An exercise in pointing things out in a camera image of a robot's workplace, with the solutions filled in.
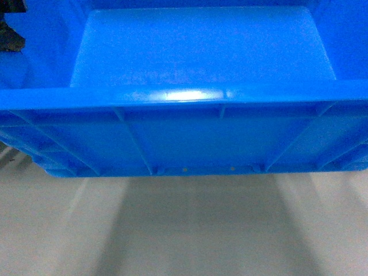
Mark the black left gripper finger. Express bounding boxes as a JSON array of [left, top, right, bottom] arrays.
[[1, 0, 27, 52]]

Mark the large blue plastic crate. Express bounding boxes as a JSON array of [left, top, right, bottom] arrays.
[[1, 1, 367, 177]]

